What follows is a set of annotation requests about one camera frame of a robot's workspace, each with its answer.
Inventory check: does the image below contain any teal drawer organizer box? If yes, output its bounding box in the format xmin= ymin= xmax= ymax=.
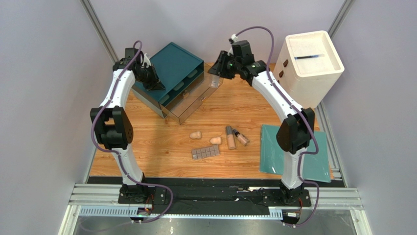
xmin=132 ymin=42 xmax=204 ymax=118

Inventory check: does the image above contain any clear drawer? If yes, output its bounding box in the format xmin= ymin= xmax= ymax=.
xmin=160 ymin=63 xmax=223 ymax=125

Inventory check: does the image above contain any beige makeup sponge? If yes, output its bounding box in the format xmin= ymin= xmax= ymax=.
xmin=209 ymin=136 xmax=222 ymax=145
xmin=189 ymin=131 xmax=202 ymax=140

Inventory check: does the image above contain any small foundation bottle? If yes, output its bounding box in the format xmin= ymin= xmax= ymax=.
xmin=232 ymin=129 xmax=250 ymax=146

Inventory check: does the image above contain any tall foundation tube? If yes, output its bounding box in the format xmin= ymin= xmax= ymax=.
xmin=226 ymin=126 xmax=236 ymax=150

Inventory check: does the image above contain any eyeshadow palette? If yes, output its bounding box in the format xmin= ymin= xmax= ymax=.
xmin=191 ymin=144 xmax=220 ymax=160

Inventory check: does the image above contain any clear foundation bottle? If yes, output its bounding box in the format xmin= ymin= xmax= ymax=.
xmin=209 ymin=74 xmax=220 ymax=89

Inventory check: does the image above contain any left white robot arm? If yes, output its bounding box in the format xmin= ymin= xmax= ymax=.
xmin=90 ymin=58 xmax=156 ymax=194

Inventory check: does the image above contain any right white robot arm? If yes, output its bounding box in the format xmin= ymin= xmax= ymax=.
xmin=209 ymin=50 xmax=315 ymax=204

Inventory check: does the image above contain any white drawer cabinet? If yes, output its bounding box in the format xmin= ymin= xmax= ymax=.
xmin=273 ymin=30 xmax=345 ymax=109

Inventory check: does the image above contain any blue pen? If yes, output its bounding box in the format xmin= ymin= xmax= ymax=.
xmin=294 ymin=54 xmax=324 ymax=60

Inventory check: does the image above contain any teal mat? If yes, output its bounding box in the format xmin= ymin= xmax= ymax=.
xmin=259 ymin=125 xmax=331 ymax=183

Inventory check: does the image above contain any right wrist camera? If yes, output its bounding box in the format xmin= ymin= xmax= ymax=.
xmin=228 ymin=34 xmax=252 ymax=57

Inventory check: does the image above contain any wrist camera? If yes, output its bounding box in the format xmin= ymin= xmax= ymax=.
xmin=124 ymin=47 xmax=140 ymax=65
xmin=228 ymin=34 xmax=252 ymax=57

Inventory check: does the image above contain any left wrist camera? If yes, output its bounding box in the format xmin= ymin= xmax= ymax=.
xmin=124 ymin=47 xmax=140 ymax=65

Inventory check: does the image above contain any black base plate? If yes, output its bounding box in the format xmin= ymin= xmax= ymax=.
xmin=87 ymin=177 xmax=346 ymax=216

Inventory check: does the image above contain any aluminium frame rail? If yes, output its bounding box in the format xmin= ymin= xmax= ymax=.
xmin=60 ymin=180 xmax=371 ymax=235

